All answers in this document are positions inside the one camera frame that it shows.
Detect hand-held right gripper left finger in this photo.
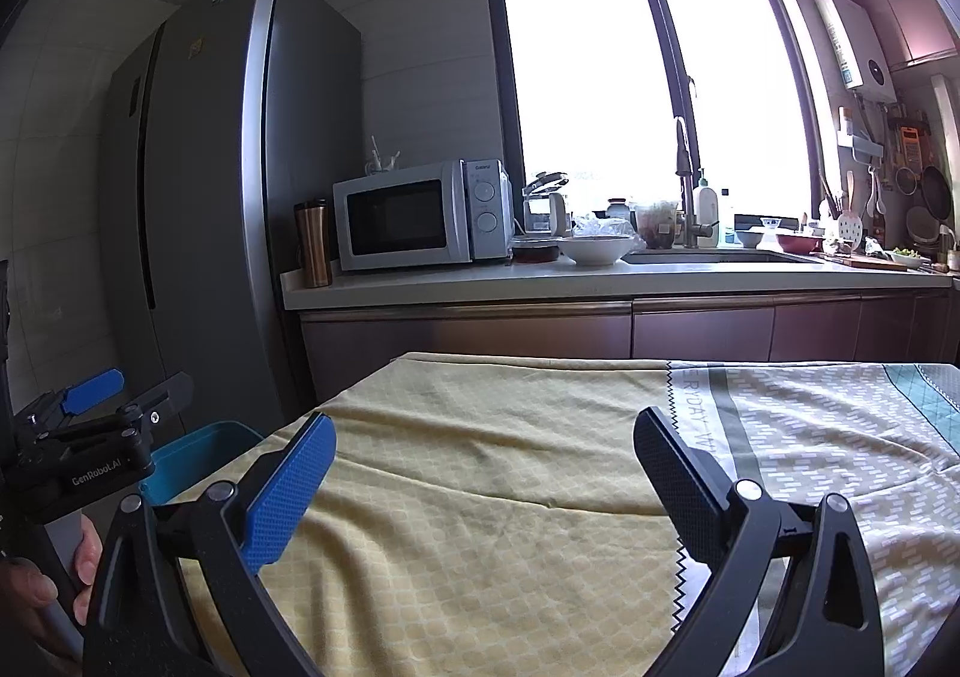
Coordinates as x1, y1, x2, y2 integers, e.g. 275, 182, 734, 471
82, 411, 338, 677

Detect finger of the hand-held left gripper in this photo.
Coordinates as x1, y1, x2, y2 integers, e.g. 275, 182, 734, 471
13, 367, 125, 432
73, 372, 195, 447

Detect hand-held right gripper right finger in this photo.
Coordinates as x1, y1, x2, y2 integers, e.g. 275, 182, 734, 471
633, 406, 887, 677

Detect blue plastic bin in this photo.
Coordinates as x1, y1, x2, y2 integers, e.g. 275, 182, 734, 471
139, 420, 265, 507

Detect person's left hand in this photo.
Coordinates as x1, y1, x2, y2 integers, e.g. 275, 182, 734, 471
0, 513, 104, 657

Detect yellow patterned tablecloth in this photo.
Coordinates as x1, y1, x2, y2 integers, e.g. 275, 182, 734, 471
176, 351, 960, 677

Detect grey refrigerator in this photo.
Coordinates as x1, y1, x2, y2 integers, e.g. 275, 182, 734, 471
97, 0, 365, 438

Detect kitchen counter with cabinets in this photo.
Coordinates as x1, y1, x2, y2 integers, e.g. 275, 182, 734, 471
281, 248, 960, 410

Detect copper thermos mug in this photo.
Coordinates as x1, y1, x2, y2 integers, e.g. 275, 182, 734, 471
293, 198, 334, 288

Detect large white bowl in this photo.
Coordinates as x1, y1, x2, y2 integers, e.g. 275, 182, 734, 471
558, 234, 638, 268

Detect glass jar with food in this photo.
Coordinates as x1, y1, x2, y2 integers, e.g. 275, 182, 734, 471
635, 200, 681, 250

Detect clear plastic bag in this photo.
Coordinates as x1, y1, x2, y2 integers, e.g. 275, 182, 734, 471
573, 211, 636, 240

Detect dark red bowl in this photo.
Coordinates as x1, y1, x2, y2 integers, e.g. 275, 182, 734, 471
511, 235, 563, 264

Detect white soap bottle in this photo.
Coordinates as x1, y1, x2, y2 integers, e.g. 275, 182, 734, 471
693, 168, 720, 248

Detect metal kitchen faucet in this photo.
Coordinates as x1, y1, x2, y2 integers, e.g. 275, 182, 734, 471
673, 115, 722, 250

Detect wooden cutting board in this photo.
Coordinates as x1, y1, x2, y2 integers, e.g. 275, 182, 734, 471
816, 250, 910, 272

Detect white microwave oven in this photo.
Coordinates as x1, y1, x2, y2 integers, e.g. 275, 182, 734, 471
332, 157, 516, 272

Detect glass kettle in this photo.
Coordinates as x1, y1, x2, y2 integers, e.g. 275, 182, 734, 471
523, 170, 569, 237

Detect small white ornament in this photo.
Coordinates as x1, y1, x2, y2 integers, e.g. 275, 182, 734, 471
365, 136, 404, 174

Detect white dotted spatula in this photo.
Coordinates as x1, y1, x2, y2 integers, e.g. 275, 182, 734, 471
838, 170, 865, 237

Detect black frying pan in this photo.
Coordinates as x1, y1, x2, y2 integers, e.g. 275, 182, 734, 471
918, 165, 953, 218

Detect hanging kitchen utensils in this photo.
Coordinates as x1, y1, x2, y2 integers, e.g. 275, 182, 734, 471
846, 98, 960, 252

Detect kitchen window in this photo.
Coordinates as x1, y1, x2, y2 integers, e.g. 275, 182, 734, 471
482, 0, 820, 230

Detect white water heater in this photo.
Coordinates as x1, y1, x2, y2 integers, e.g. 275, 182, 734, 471
813, 0, 899, 106

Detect pink wall cabinet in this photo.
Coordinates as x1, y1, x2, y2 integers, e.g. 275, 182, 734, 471
838, 0, 960, 73

